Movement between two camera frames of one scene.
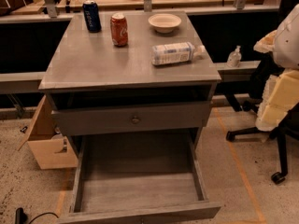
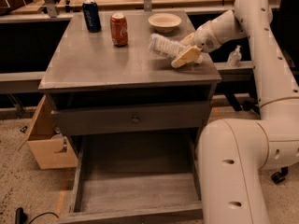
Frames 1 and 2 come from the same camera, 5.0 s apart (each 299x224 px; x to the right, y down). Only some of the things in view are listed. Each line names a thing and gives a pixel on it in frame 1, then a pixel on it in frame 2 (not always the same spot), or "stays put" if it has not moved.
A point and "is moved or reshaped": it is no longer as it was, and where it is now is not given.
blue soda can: [92, 16] stays put
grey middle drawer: [131, 119] stays put
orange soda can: [119, 28] stays put
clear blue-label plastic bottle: [175, 53] is moved or reshaped
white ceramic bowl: [164, 22] stays put
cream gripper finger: [265, 44] to [205, 37]
